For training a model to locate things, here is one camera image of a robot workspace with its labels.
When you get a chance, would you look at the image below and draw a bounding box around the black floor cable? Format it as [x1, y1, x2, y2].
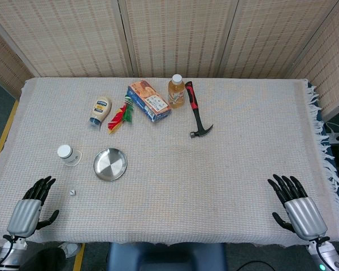
[238, 260, 272, 271]

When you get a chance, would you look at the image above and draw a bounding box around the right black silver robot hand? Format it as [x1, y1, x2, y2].
[267, 174, 328, 241]

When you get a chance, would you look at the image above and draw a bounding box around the red black claw hammer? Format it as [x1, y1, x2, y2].
[185, 81, 215, 139]

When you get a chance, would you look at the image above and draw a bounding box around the white paper cup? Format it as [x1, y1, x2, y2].
[56, 144, 82, 167]

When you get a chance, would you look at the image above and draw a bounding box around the woven bamboo folding screen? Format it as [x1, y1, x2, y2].
[0, 0, 339, 119]

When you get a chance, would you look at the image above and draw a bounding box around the white shoe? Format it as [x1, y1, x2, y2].
[58, 242, 81, 259]

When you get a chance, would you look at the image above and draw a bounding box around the round metal plate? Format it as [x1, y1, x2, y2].
[93, 147, 128, 181]

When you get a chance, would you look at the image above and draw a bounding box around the white waffle weave tablecloth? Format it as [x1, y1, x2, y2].
[0, 76, 339, 247]

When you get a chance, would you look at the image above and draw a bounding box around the mayonnaise squeeze bottle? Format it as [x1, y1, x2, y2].
[88, 97, 112, 130]

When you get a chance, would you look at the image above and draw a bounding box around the yellow juice bottle white cap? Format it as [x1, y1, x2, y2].
[167, 73, 186, 110]

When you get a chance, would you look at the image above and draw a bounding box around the red yellow green feather shuttlecock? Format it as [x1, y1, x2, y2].
[107, 94, 133, 135]

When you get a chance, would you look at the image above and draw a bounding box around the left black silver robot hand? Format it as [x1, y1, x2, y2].
[6, 176, 60, 237]

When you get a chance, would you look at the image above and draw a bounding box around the blue orange cracker box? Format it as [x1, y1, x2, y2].
[126, 80, 172, 123]

